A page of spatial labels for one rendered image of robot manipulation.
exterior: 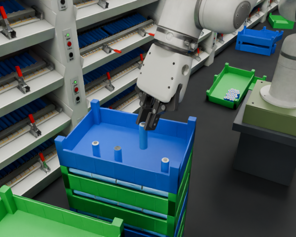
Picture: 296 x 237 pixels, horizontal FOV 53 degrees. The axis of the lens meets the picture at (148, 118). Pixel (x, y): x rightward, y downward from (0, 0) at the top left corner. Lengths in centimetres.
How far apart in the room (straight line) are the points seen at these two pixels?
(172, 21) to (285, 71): 77
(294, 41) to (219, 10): 73
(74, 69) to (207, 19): 77
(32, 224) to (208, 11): 59
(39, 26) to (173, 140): 60
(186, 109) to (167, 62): 128
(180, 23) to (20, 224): 57
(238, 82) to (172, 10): 154
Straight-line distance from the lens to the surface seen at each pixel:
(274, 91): 132
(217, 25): 54
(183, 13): 56
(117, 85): 148
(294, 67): 126
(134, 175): 68
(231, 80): 209
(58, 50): 116
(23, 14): 112
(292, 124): 127
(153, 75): 60
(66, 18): 115
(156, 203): 73
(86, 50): 131
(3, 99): 109
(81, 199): 84
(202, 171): 144
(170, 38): 57
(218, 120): 179
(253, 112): 127
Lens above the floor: 99
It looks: 35 degrees down
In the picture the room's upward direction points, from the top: straight up
